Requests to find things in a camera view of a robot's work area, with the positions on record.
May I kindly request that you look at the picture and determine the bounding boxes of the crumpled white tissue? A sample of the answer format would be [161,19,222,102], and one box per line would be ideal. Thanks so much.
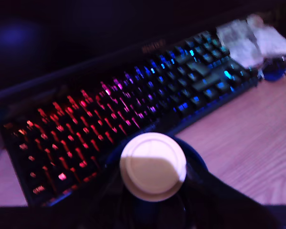
[216,13,286,69]

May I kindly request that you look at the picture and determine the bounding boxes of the black backlit keyboard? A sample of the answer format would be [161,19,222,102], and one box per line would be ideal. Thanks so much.
[0,30,259,207]

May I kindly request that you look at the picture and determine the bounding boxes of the dark blue ceramic mug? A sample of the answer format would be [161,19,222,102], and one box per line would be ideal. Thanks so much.
[104,135,210,229]

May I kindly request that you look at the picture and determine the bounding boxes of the keys on blue lanyard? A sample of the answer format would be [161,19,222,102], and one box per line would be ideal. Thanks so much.
[258,55,286,82]

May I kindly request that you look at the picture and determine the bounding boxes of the white coffee capsule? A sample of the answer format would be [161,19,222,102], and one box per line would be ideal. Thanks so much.
[119,132,188,202]

